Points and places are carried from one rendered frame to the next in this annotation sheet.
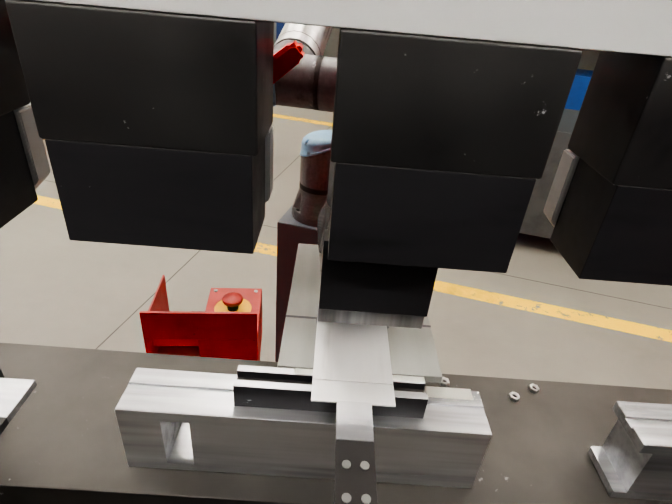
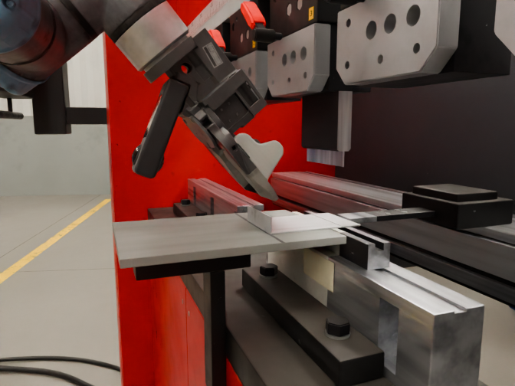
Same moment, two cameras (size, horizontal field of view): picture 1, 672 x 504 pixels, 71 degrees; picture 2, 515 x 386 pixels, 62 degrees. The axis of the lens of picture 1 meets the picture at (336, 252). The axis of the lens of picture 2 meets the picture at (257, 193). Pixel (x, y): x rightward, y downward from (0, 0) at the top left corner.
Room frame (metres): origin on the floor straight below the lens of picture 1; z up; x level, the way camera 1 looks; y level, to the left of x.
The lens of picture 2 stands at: (0.63, 0.49, 1.13)
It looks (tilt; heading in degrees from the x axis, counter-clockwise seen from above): 9 degrees down; 251
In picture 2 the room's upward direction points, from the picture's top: straight up
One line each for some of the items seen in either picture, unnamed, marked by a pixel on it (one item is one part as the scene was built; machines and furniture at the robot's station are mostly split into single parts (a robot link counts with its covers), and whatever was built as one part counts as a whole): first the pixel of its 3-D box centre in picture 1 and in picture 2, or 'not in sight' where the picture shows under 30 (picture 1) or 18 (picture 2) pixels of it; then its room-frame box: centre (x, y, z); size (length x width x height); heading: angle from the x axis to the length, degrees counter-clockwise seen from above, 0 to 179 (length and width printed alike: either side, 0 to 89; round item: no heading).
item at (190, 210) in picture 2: not in sight; (192, 217); (0.43, -0.64, 0.89); 0.30 x 0.05 x 0.03; 92
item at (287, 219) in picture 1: (311, 321); not in sight; (1.18, 0.06, 0.39); 0.18 x 0.18 x 0.78; 77
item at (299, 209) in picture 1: (320, 198); not in sight; (1.18, 0.06, 0.82); 0.15 x 0.15 x 0.10
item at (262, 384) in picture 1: (330, 391); (333, 235); (0.35, -0.01, 0.98); 0.20 x 0.03 x 0.03; 92
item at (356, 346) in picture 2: not in sight; (296, 310); (0.41, 0.00, 0.89); 0.30 x 0.05 x 0.03; 92
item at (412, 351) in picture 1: (357, 301); (221, 232); (0.50, -0.03, 1.00); 0.26 x 0.18 x 0.01; 2
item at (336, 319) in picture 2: not in sight; (337, 326); (0.41, 0.10, 0.91); 0.03 x 0.03 x 0.02
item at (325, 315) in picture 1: (375, 284); (324, 129); (0.35, -0.04, 1.13); 0.10 x 0.02 x 0.10; 92
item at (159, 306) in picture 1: (208, 323); not in sight; (0.71, 0.24, 0.75); 0.20 x 0.16 x 0.18; 97
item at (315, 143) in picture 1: (325, 157); not in sight; (1.18, 0.05, 0.94); 0.13 x 0.12 x 0.14; 84
